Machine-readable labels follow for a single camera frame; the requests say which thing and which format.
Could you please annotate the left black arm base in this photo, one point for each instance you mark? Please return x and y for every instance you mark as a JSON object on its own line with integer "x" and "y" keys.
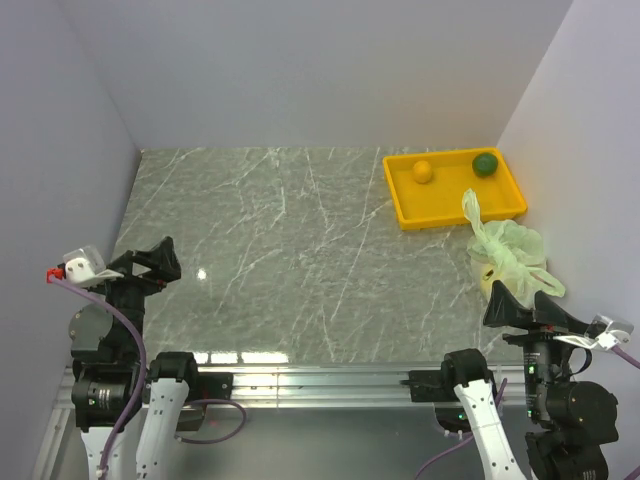
{"x": 206, "y": 386}

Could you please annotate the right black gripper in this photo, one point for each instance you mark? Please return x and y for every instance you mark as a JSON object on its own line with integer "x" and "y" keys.
{"x": 503, "y": 306}

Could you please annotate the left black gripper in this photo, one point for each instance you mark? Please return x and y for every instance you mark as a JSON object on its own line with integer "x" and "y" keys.
{"x": 161, "y": 261}

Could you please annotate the pale green plastic bag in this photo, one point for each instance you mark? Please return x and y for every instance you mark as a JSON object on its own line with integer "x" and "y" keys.
{"x": 508, "y": 252}

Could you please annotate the aluminium mounting rail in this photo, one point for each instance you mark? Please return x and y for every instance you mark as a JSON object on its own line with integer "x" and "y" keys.
{"x": 280, "y": 385}

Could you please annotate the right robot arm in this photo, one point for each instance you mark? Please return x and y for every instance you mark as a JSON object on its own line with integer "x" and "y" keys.
{"x": 576, "y": 417}

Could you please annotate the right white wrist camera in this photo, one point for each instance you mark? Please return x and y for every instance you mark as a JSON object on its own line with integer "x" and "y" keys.
{"x": 602, "y": 334}

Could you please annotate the small orange fruit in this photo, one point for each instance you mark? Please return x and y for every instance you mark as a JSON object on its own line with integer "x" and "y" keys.
{"x": 422, "y": 172}

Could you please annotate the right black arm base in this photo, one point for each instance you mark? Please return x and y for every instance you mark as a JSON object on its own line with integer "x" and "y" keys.
{"x": 430, "y": 390}

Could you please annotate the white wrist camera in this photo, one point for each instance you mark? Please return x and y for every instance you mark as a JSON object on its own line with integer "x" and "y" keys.
{"x": 602, "y": 334}
{"x": 84, "y": 268}

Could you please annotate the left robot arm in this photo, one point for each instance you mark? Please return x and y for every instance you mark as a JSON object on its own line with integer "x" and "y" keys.
{"x": 127, "y": 406}

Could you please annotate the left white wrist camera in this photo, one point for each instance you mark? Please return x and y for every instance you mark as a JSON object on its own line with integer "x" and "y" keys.
{"x": 84, "y": 268}

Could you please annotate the dark green round fruit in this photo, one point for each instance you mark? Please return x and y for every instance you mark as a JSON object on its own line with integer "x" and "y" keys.
{"x": 485, "y": 164}

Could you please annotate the yellow plastic tray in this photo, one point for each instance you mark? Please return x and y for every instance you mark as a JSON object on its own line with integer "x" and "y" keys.
{"x": 439, "y": 202}

